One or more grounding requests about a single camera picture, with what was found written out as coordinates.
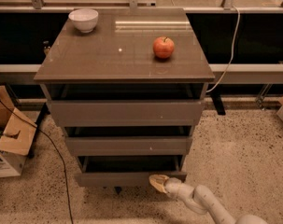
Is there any open cardboard box left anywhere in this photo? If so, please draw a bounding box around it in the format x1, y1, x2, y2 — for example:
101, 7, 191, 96
0, 86, 36, 177

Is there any red apple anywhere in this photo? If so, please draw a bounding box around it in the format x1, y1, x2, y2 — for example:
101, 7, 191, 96
153, 36, 175, 59

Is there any white ceramic bowl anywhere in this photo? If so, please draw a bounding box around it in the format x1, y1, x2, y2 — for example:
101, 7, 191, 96
68, 8, 99, 33

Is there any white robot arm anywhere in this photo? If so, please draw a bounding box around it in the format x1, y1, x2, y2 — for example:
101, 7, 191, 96
149, 175, 268, 224

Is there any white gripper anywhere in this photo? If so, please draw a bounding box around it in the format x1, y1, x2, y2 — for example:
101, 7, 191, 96
149, 175, 186, 200

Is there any grey top drawer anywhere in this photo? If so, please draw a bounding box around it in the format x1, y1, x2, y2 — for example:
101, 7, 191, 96
43, 83, 206, 127

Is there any grey middle drawer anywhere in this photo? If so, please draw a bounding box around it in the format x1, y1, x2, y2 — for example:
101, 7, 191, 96
65, 126, 192, 156

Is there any black cable on floor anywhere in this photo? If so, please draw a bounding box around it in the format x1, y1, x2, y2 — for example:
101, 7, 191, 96
0, 91, 75, 224

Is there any grey drawer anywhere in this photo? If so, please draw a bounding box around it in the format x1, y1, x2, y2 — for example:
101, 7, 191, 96
75, 155, 187, 187
43, 83, 206, 127
65, 126, 192, 156

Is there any grey bottom drawer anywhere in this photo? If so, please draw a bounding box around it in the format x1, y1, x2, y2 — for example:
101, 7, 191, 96
75, 155, 187, 187

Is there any white cable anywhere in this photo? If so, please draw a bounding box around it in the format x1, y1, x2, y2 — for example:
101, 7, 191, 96
205, 7, 242, 94

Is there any grey drawer cabinet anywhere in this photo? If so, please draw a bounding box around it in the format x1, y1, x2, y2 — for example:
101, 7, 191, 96
33, 7, 216, 194

